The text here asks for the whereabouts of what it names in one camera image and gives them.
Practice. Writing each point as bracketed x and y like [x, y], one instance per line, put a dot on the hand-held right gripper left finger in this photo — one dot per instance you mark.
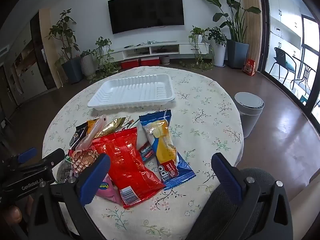
[95, 177]

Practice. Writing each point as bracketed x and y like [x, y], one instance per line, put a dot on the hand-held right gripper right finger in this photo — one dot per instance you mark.
[227, 177]

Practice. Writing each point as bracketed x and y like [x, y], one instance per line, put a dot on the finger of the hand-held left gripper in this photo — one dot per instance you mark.
[27, 154]
[53, 158]

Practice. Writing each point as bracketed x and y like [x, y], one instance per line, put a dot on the dark clear snack packet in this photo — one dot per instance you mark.
[63, 172]

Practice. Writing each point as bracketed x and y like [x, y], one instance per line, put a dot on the pink snack packet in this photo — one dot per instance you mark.
[110, 192]

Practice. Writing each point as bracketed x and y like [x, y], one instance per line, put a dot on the black snack packet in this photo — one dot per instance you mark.
[78, 135]

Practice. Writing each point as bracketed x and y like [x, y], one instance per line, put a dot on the clear pink-striped packet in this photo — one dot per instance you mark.
[87, 140]

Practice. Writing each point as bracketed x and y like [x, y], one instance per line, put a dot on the orange snack packet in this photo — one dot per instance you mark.
[92, 127]

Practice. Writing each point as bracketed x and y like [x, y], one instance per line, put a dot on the gold snack packet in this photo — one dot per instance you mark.
[110, 127]

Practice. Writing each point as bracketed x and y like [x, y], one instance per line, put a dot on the small red-blue candy wrapper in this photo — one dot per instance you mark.
[147, 153]

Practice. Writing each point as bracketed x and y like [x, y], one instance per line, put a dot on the blue cake packet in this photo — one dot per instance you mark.
[162, 140]

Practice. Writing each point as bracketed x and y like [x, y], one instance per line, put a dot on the white plastic tray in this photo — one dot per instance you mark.
[130, 92]

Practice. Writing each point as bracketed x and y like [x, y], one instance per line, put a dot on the person's left hand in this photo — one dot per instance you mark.
[12, 215]

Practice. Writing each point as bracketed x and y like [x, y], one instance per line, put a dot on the grey trash bin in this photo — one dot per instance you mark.
[247, 120]

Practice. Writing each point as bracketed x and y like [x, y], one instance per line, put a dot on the round floral tablecloth table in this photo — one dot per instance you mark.
[200, 105]

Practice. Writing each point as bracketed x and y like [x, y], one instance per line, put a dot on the potted tree in blue-grey pot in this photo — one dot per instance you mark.
[72, 71]

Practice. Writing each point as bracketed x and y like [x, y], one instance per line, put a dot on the plant in white ribbed pot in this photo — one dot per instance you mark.
[87, 66]

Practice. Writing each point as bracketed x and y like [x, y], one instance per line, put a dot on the air conditioner vent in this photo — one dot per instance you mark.
[3, 50]

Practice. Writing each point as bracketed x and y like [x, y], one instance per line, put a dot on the red bag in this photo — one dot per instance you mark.
[249, 67]

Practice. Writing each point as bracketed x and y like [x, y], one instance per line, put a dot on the red storage box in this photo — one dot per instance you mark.
[130, 64]
[150, 61]

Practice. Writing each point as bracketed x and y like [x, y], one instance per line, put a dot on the plant in tall white pot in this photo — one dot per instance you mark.
[220, 55]

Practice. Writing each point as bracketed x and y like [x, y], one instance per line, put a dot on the trailing vine plant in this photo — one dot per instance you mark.
[102, 45]

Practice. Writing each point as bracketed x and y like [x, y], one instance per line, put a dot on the large-leaf plant in blue-grey pot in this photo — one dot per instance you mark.
[237, 53]

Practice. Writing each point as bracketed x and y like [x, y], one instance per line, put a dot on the black balcony chair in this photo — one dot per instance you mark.
[281, 56]

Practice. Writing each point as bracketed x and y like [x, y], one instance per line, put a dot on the small grey pot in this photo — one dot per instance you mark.
[165, 60]

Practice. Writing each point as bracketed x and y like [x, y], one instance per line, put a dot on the white television console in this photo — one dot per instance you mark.
[195, 48]

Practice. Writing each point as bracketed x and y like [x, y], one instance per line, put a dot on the black balcony table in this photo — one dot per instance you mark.
[306, 67]

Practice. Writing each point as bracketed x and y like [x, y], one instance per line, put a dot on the black set-top box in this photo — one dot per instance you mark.
[162, 50]

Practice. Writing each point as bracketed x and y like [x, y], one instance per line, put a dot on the small teal object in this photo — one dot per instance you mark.
[151, 41]

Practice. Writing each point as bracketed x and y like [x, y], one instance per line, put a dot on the hanging pothos in white pot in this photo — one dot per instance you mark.
[197, 31]

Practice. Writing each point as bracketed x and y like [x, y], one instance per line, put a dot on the beige curtain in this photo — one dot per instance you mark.
[252, 30]

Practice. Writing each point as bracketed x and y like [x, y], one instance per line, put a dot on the white balcony cabinets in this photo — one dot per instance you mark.
[287, 7]

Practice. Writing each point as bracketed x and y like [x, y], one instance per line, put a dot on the wall storage cabinet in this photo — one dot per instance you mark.
[32, 75]

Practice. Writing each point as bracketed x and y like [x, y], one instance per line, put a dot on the black sliding door frame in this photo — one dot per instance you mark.
[261, 30]

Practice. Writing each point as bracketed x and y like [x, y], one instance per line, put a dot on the black wall television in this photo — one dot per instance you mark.
[146, 11]

